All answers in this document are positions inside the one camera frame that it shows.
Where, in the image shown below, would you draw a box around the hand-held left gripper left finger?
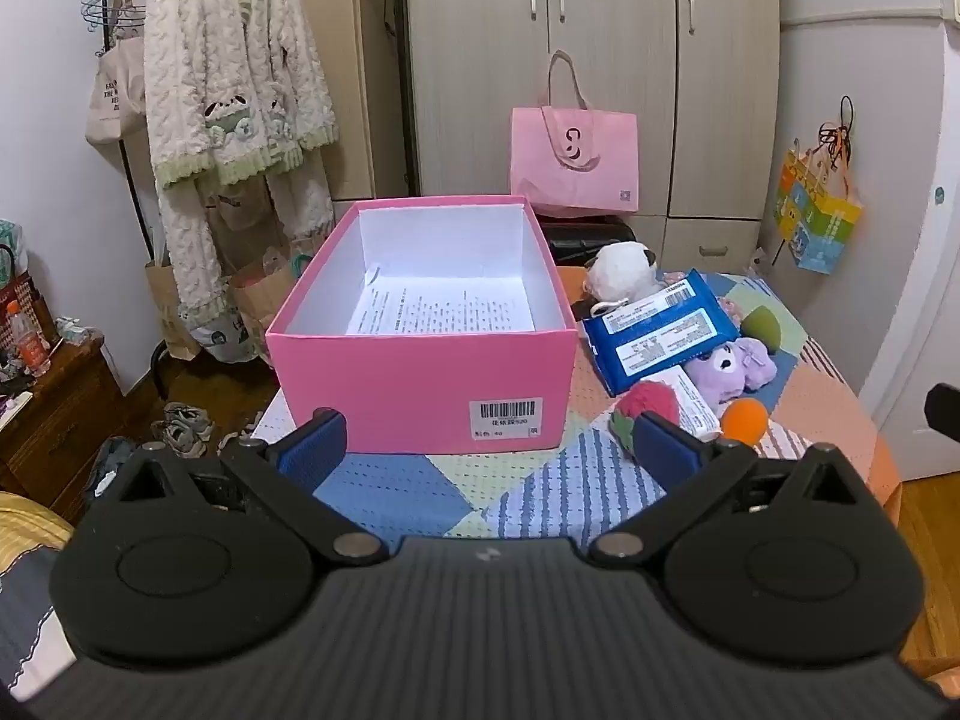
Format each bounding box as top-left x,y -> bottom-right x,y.
97,409 -> 389,567

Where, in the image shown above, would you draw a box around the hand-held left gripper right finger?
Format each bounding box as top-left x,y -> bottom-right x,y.
589,414 -> 875,567

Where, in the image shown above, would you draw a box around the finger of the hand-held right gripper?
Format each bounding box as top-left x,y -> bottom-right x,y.
924,382 -> 960,437

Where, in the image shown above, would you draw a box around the red strawberry plush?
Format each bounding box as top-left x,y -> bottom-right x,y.
609,381 -> 681,458

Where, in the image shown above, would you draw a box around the white toy with red cap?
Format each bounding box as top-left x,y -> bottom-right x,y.
670,369 -> 722,441

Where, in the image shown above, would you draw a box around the pink cardboard box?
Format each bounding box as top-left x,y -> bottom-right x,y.
266,195 -> 578,456

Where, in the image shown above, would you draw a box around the purple plush toy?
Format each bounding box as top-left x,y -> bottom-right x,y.
686,337 -> 779,400

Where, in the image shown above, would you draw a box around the blue wipes packet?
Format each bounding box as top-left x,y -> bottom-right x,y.
583,270 -> 742,398

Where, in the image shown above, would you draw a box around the green makeup sponge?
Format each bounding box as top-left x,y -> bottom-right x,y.
739,305 -> 783,352

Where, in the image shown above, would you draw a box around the white plush toy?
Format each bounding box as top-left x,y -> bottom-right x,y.
583,241 -> 665,305

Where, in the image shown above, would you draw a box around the white printed bag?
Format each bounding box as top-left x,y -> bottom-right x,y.
186,307 -> 269,365

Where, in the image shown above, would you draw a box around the kraft paper bag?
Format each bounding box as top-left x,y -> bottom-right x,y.
227,244 -> 312,346

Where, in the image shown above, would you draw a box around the printed paper sheet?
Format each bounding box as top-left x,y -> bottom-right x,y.
345,274 -> 535,336

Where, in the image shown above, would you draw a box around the brown paper bag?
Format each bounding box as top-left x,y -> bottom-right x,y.
145,259 -> 202,361

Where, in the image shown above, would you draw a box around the grey green cloth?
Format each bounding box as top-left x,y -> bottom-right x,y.
86,435 -> 140,507

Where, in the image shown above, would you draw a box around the cream fuzzy pajama pants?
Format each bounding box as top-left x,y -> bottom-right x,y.
157,142 -> 336,327

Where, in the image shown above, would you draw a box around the colourful gift bag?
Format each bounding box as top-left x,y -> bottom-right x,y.
772,97 -> 863,275

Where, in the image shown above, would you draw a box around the wooden nightstand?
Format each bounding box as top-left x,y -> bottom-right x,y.
0,334 -> 127,526

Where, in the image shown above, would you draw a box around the crumpled white packets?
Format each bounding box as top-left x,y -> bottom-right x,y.
56,315 -> 102,346

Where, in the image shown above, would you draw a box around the white door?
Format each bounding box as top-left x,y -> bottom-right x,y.
780,0 -> 950,421

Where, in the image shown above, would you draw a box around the orange drink bottle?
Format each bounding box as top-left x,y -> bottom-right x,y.
10,298 -> 52,377

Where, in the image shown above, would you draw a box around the black coat rack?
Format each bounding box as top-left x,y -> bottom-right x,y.
105,0 -> 177,398

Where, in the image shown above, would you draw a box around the pink tote bag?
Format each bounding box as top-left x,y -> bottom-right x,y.
510,50 -> 641,215

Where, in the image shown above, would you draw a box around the yellow blanket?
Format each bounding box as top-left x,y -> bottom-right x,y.
0,491 -> 76,578

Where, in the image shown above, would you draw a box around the woven basket bag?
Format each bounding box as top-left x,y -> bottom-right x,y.
0,270 -> 46,361

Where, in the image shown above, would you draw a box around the grey bed cover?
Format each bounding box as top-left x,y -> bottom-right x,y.
0,562 -> 80,702

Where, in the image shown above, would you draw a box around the beige tall cabinet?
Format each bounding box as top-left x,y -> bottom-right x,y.
274,0 -> 410,203

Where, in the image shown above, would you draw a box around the white green plastic bag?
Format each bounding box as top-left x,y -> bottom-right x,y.
0,219 -> 32,286

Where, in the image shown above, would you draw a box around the canvas tote bag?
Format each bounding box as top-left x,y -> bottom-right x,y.
85,0 -> 151,147

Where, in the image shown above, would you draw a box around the cream fuzzy pajama jacket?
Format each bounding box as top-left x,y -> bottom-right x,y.
142,0 -> 338,188

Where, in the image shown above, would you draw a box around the beige wardrobe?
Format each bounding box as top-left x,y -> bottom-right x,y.
401,0 -> 782,271

